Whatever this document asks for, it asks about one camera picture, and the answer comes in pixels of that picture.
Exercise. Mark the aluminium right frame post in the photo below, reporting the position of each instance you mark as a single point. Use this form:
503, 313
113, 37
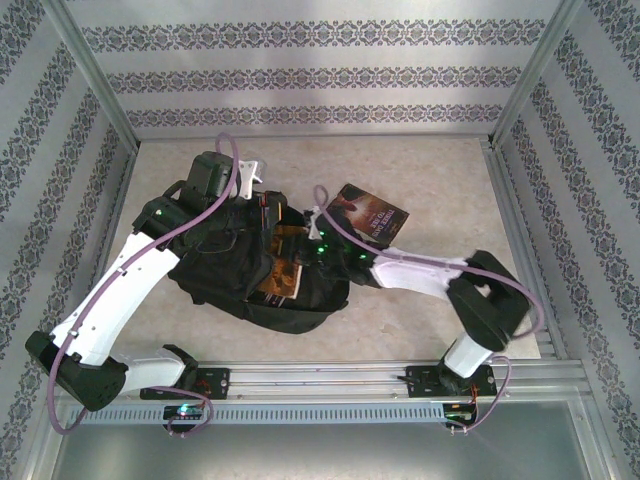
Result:
537, 65

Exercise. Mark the aluminium right side rail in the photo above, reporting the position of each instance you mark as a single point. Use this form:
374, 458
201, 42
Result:
511, 200

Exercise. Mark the black backpack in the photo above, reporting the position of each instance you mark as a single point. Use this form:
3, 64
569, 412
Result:
220, 280

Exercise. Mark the aluminium left frame post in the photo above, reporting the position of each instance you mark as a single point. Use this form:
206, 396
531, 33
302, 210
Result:
89, 65

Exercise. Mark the right controller board blue light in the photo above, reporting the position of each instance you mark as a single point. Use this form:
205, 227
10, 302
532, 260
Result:
457, 416

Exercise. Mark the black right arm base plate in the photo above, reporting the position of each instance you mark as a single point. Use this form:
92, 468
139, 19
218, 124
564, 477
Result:
420, 382

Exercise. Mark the aluminium mounting rail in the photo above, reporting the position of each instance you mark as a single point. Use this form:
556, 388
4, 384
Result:
320, 382

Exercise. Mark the left controller board green light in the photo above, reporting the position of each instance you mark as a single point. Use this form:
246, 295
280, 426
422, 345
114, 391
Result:
184, 412

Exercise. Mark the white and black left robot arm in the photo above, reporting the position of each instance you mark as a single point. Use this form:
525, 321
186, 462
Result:
125, 290

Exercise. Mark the grey metal front panel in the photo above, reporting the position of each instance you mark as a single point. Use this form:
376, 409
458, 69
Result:
320, 455

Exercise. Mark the aluminium left side rail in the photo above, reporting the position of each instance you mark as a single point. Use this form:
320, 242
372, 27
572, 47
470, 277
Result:
116, 200

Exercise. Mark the dark Three Days To See book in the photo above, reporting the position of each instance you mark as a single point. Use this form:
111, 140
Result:
370, 215

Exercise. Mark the aluminium frame post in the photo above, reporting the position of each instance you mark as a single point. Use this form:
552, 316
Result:
537, 65
89, 65

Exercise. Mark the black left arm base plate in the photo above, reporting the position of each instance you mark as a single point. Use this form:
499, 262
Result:
220, 382

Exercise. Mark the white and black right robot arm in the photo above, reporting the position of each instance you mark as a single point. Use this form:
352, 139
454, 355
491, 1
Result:
415, 272

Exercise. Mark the blue and orange illustrated book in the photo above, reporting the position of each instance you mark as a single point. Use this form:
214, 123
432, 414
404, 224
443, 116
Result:
285, 272

